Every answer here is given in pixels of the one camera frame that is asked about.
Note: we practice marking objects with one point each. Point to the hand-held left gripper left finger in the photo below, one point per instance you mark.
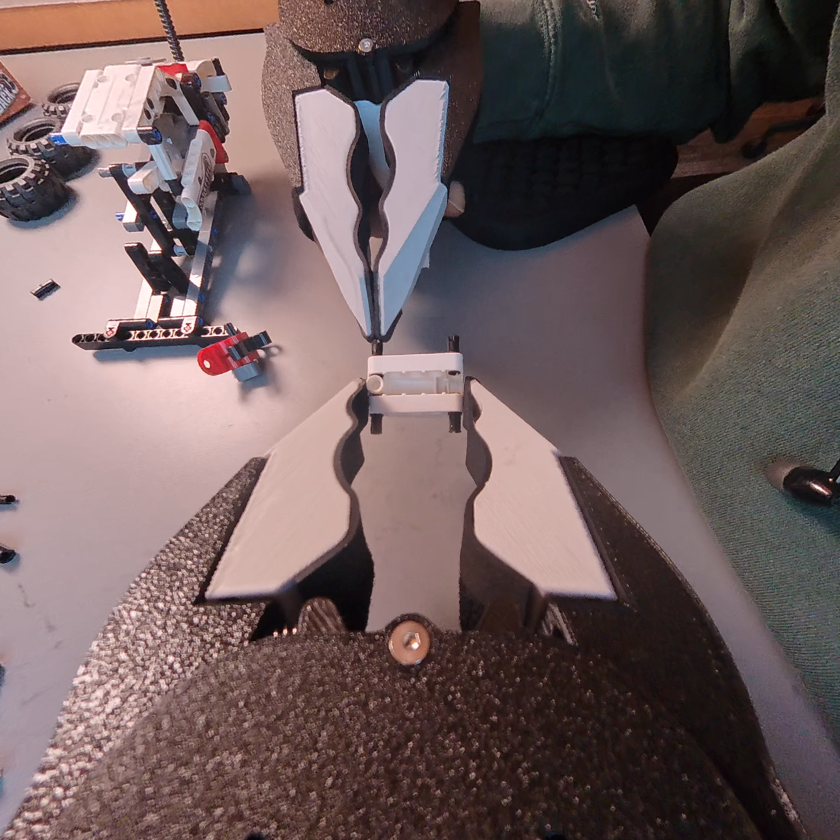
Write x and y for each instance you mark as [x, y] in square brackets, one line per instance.
[282, 525]

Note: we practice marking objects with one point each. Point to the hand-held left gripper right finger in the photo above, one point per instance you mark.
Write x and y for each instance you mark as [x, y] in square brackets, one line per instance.
[538, 525]

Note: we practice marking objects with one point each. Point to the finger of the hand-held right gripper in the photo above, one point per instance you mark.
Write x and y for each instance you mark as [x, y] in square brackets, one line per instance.
[325, 170]
[420, 170]

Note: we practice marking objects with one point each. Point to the white curved toy panel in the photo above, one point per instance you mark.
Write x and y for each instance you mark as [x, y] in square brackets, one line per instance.
[413, 401]

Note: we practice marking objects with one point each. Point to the red toy brick piece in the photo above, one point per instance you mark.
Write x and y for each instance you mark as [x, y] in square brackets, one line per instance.
[213, 359]

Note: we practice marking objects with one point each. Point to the black white toy brick model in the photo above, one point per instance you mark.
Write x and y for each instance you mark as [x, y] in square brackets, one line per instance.
[111, 98]

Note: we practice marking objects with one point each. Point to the person's right forearm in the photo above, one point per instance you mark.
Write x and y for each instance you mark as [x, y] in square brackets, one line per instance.
[623, 65]

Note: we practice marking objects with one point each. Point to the person's right hand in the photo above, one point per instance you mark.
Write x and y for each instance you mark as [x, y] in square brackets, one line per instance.
[456, 200]

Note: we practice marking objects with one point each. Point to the black toy tyre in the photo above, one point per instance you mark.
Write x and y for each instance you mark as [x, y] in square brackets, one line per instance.
[29, 190]
[49, 141]
[62, 100]

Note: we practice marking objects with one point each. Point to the printed box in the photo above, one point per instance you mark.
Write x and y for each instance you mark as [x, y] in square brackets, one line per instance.
[13, 92]

